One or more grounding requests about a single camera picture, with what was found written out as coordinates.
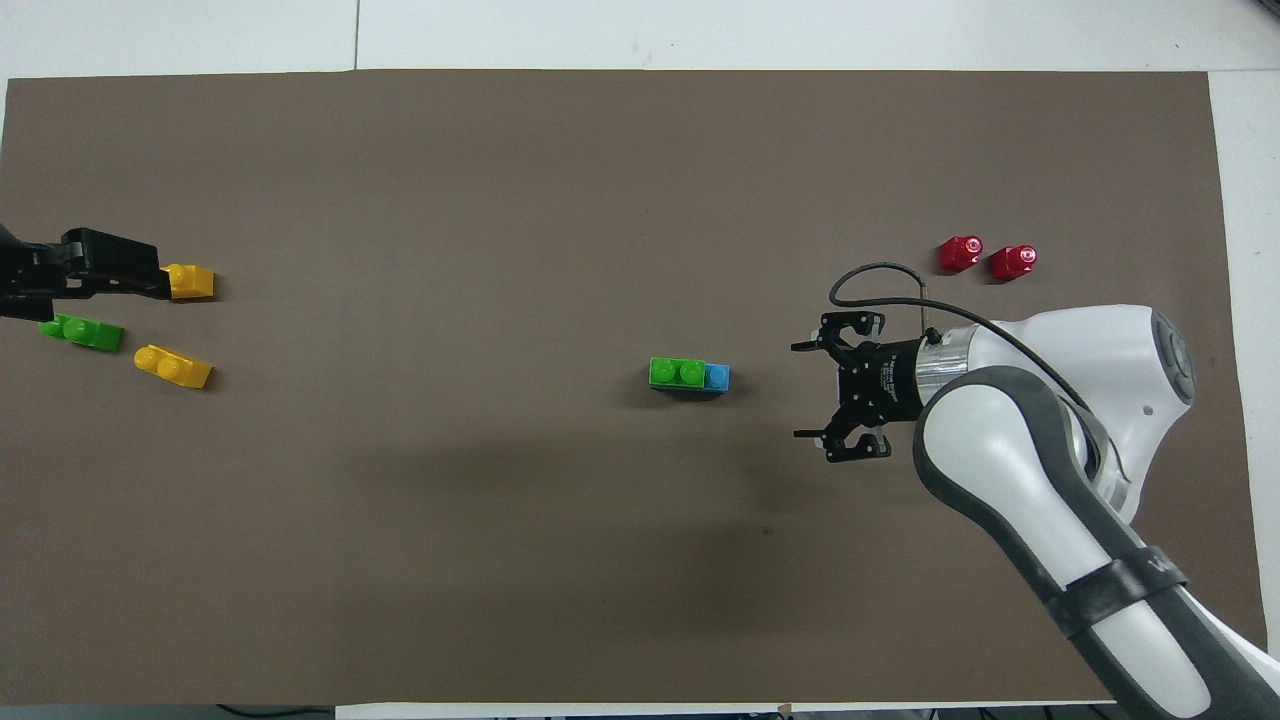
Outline black floor cable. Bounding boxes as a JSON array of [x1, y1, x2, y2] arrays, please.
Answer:
[[215, 704, 337, 720]]

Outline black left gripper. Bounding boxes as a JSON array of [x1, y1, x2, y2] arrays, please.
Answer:
[[0, 224, 172, 323]]

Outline yellow two-stud block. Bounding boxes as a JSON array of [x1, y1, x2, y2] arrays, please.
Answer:
[[160, 263, 216, 301], [133, 344, 214, 389]]

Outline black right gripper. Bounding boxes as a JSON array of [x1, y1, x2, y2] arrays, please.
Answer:
[[789, 310, 928, 465]]

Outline green two-stud block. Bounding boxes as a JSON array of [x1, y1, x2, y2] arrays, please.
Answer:
[[38, 312, 125, 353], [648, 357, 707, 389]]

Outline brown table mat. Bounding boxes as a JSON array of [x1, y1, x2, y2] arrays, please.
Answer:
[[0, 68, 1273, 707]]

